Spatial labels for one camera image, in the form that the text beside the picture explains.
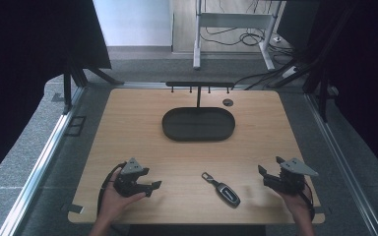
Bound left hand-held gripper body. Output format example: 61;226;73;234
112;157;154;199

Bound white power strip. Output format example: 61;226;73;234
281;65;298;80

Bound black tripod stand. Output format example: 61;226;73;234
62;53;126;116
269;48;341;123

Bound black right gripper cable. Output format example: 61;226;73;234
299;188;317;221

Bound aluminium floor rail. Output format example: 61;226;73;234
0;86;87;236
303;92;378;236

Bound black floor bracket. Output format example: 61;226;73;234
64;115;88;138

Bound person's right hand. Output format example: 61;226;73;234
275;182;315;221

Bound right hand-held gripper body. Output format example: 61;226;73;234
263;157;320;197

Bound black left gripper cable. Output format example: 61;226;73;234
96;161;128;218

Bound black curtain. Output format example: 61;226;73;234
277;0;378;185
0;0;112;191

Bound person's left hand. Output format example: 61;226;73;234
97;170;148;224

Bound white desk frame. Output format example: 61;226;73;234
192;0;284;72

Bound black key rack with tray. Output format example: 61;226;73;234
161;81;236;143

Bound black car key with ring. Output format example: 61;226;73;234
201;171;242;208

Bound black floor cables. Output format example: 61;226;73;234
199;26;296;91

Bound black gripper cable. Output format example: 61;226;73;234
299;188;317;221
96;161;128;218

